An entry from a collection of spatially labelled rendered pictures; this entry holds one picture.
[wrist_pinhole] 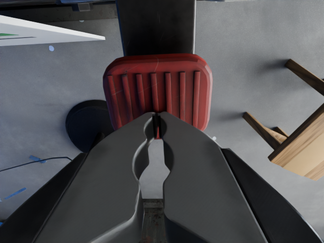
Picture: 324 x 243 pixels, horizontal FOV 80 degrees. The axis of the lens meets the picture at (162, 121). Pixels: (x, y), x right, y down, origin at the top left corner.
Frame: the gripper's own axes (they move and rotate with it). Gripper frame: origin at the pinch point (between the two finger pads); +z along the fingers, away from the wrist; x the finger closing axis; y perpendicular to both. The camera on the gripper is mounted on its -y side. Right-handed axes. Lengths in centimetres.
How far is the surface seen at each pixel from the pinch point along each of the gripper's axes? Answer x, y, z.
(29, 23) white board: -24.9, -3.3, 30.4
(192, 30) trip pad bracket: 2.8, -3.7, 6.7
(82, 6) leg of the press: -12.5, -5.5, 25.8
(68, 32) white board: -25, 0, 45
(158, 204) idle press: -9, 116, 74
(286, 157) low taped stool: 43, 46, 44
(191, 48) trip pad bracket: 2.7, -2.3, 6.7
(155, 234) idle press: -11, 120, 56
